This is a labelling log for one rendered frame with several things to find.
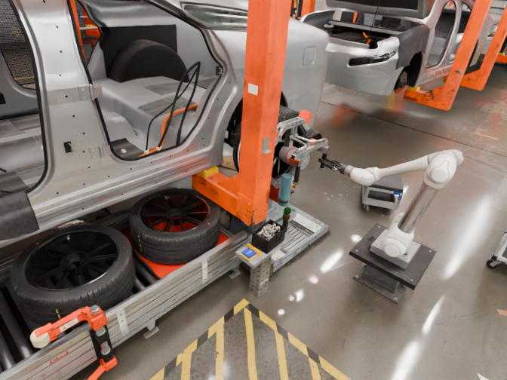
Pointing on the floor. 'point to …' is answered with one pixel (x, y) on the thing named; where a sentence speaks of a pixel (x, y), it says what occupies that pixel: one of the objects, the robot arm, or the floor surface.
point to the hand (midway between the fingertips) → (324, 160)
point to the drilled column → (259, 278)
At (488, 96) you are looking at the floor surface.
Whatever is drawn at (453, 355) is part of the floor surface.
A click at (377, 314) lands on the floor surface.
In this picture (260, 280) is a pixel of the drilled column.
